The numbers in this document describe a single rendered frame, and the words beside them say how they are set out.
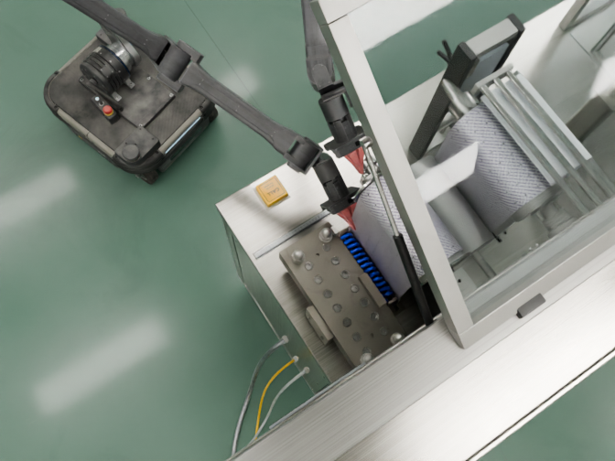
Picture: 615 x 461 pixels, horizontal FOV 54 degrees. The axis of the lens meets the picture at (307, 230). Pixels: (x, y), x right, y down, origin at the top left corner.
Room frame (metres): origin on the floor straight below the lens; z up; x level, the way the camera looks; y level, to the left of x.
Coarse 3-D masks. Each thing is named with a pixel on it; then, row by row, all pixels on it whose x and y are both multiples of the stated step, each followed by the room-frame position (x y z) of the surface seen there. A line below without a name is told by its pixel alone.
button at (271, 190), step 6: (270, 180) 0.66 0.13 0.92; (276, 180) 0.67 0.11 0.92; (258, 186) 0.64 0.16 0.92; (264, 186) 0.64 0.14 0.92; (270, 186) 0.65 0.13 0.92; (276, 186) 0.65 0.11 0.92; (282, 186) 0.65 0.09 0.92; (258, 192) 0.63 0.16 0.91; (264, 192) 0.62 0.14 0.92; (270, 192) 0.63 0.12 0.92; (276, 192) 0.63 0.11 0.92; (282, 192) 0.63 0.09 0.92; (264, 198) 0.60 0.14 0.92; (270, 198) 0.61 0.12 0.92; (276, 198) 0.61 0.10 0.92; (282, 198) 0.62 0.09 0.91; (270, 204) 0.59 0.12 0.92
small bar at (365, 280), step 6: (360, 276) 0.39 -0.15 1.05; (366, 276) 0.39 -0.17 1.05; (366, 282) 0.37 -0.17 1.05; (372, 282) 0.38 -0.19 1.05; (366, 288) 0.36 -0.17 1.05; (372, 288) 0.36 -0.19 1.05; (372, 294) 0.35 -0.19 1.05; (378, 294) 0.35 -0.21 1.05; (378, 300) 0.33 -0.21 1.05; (384, 300) 0.33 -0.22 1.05; (378, 306) 0.32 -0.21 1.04
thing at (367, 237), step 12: (360, 216) 0.51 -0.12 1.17; (348, 228) 0.52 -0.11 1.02; (360, 228) 0.50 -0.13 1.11; (360, 240) 0.49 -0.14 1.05; (372, 240) 0.46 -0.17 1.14; (372, 252) 0.45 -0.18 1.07; (384, 252) 0.43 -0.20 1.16; (384, 264) 0.41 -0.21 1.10; (396, 264) 0.40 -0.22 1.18; (384, 276) 0.40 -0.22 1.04; (396, 276) 0.38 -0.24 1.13; (396, 288) 0.37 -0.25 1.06; (408, 288) 0.35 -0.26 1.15
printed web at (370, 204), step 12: (384, 180) 0.55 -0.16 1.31; (372, 192) 0.52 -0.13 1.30; (384, 192) 0.52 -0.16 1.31; (360, 204) 0.52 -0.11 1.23; (372, 204) 0.50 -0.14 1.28; (372, 216) 0.48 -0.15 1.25; (384, 216) 0.47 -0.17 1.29; (396, 216) 0.47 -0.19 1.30; (372, 228) 0.47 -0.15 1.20; (384, 228) 0.45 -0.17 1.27; (384, 240) 0.44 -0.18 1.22; (408, 240) 0.42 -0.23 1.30; (396, 252) 0.41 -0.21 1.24; (420, 264) 0.37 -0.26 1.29; (420, 276) 0.35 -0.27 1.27
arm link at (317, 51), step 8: (304, 0) 0.91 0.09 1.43; (312, 0) 0.91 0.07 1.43; (304, 8) 0.89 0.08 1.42; (304, 16) 0.88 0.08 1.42; (312, 16) 0.88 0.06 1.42; (304, 24) 0.86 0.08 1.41; (312, 24) 0.86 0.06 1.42; (304, 32) 0.85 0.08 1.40; (312, 32) 0.84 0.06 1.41; (320, 32) 0.84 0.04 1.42; (312, 40) 0.82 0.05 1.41; (320, 40) 0.82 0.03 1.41; (312, 48) 0.80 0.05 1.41; (320, 48) 0.80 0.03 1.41; (328, 48) 0.80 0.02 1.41; (312, 56) 0.78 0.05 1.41; (320, 56) 0.78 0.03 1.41; (328, 56) 0.79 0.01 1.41; (312, 64) 0.77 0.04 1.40; (328, 64) 0.77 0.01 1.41; (312, 80) 0.73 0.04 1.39
